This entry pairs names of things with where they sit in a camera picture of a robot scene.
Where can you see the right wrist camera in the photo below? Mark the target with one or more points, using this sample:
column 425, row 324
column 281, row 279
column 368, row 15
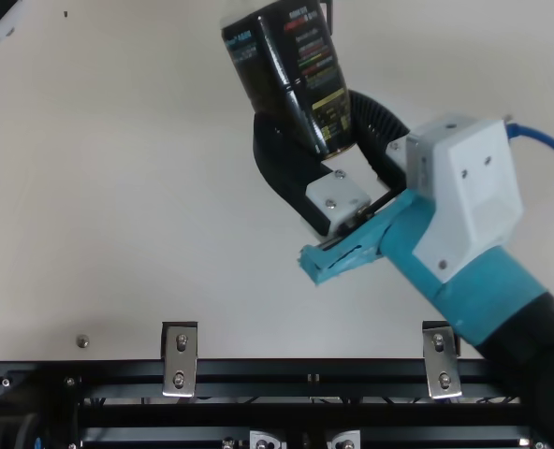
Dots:
column 473, row 187

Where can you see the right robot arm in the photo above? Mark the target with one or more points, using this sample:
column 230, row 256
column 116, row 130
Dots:
column 539, row 355

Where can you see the dark coffee bottle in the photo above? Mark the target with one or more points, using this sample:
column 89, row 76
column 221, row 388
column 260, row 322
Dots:
column 286, row 70

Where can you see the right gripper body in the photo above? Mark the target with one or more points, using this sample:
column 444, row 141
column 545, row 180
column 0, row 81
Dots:
column 487, row 294

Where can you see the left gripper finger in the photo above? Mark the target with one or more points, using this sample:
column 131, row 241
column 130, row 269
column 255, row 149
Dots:
column 6, row 25

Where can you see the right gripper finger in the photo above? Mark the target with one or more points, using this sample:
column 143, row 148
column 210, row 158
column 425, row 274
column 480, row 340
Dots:
column 286, row 173
column 380, row 126

